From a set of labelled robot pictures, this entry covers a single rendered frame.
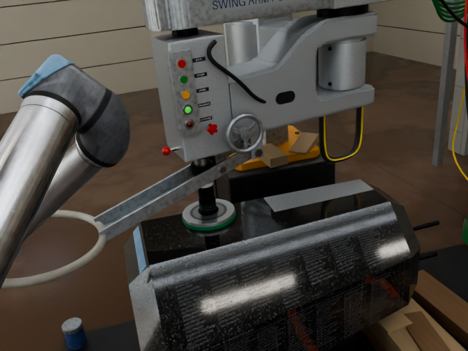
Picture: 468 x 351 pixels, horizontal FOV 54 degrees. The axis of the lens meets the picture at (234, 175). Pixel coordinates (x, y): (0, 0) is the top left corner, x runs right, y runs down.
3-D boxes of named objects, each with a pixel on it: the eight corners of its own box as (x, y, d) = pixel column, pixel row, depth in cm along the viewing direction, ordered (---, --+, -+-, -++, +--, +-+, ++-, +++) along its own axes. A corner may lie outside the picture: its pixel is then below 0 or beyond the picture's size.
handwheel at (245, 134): (253, 141, 175) (251, 104, 169) (266, 149, 166) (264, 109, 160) (218, 151, 169) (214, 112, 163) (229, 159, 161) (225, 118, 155)
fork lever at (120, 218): (246, 140, 193) (242, 130, 190) (268, 154, 176) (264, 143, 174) (97, 223, 177) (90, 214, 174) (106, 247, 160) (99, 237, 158)
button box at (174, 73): (198, 130, 160) (188, 48, 148) (201, 132, 158) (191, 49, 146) (177, 135, 157) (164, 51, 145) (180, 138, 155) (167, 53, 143)
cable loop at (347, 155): (359, 154, 212) (361, 86, 199) (364, 156, 209) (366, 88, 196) (317, 166, 204) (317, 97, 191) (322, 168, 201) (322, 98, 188)
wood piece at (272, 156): (254, 155, 248) (253, 146, 246) (271, 151, 251) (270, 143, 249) (270, 167, 230) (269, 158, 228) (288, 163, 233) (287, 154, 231)
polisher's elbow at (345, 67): (308, 86, 196) (308, 39, 188) (343, 77, 204) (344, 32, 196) (338, 93, 180) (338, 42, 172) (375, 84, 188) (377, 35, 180)
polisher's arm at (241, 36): (218, 67, 253) (213, 20, 242) (270, 57, 266) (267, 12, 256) (297, 91, 192) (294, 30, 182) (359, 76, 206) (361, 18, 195)
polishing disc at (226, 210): (196, 198, 198) (196, 196, 198) (242, 203, 191) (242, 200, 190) (173, 223, 180) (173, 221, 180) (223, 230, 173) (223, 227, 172)
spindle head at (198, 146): (248, 132, 193) (239, 22, 175) (274, 147, 175) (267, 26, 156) (167, 152, 181) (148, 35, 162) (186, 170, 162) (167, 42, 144)
